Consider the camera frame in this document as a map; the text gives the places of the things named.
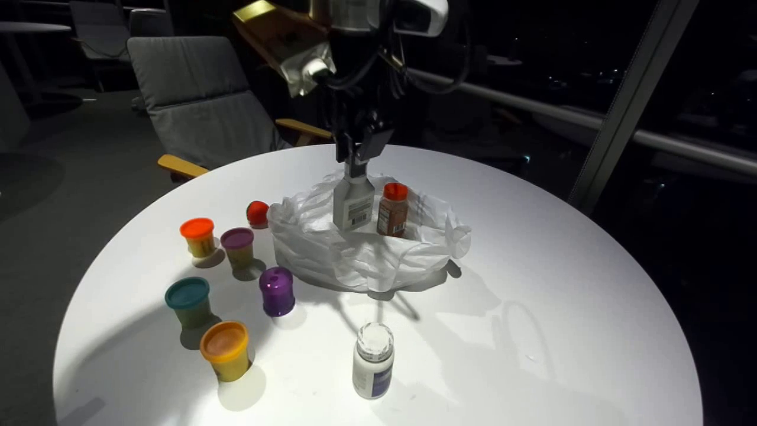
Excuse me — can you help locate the magenta-lid playdough tub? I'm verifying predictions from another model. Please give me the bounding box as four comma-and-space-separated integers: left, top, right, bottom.
221, 227, 253, 269

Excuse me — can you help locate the white round pill bottle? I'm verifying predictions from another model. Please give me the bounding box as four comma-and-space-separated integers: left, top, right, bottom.
352, 321, 394, 400

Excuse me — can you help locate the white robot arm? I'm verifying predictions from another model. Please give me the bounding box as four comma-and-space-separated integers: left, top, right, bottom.
311, 0, 450, 177

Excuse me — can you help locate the purple playdough tub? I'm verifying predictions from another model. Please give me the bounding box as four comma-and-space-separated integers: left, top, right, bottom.
258, 268, 296, 316

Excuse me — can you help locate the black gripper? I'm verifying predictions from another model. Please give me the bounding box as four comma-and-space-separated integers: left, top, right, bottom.
329, 75, 404, 177

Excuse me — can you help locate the red toy strawberry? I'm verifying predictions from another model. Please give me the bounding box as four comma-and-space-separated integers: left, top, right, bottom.
245, 200, 270, 227

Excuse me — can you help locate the grey window frame post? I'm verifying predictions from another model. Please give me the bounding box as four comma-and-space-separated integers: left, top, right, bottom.
567, 0, 700, 215

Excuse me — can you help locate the orange-capped spice bottle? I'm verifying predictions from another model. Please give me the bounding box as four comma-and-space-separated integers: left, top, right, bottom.
377, 182, 409, 236

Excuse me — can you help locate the grey armchair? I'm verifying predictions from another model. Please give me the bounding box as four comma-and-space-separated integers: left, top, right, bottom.
127, 36, 334, 180

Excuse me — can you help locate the orange-lid playdough tub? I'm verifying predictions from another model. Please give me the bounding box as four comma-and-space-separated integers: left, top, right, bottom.
179, 218, 216, 258

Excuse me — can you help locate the yellow playdough tub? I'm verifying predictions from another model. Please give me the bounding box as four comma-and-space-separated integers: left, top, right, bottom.
198, 321, 250, 380

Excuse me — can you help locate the white rectangular glue bottle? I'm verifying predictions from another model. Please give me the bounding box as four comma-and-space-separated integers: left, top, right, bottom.
334, 177, 374, 230

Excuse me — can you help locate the white plastic bag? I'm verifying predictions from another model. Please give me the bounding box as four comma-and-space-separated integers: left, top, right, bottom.
268, 172, 471, 295

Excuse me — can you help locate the grey metal railing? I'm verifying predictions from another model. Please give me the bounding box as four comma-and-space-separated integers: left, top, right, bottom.
404, 68, 757, 177

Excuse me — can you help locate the teal-lid playdough tub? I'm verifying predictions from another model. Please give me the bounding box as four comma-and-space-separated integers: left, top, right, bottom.
164, 276, 210, 326

